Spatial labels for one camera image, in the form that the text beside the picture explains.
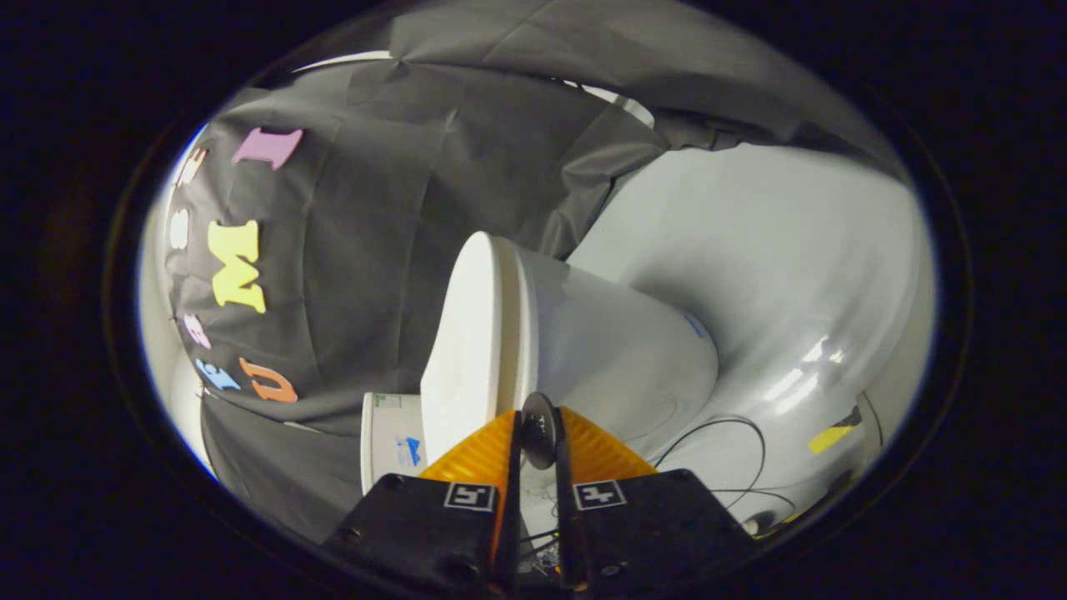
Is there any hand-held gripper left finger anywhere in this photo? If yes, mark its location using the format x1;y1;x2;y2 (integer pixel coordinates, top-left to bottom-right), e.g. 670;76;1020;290
321;408;524;594

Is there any black cable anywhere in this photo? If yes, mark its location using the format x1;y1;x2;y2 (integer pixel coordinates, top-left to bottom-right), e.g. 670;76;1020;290
654;415;797;513

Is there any white toilet lid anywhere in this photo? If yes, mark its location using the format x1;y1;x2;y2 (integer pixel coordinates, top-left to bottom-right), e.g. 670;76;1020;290
419;232;559;472

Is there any white toilet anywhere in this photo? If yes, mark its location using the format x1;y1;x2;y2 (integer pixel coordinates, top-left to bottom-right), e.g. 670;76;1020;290
360;237;719;497

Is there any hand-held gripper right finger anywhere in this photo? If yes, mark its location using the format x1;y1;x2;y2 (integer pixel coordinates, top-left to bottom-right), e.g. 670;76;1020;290
550;406;755;594

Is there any black backdrop cloth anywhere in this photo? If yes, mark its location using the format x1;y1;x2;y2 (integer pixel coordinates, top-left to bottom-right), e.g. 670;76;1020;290
167;0;901;543

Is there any yellow black floor tape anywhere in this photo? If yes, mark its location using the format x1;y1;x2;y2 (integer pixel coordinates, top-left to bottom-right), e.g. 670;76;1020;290
807;406;864;456

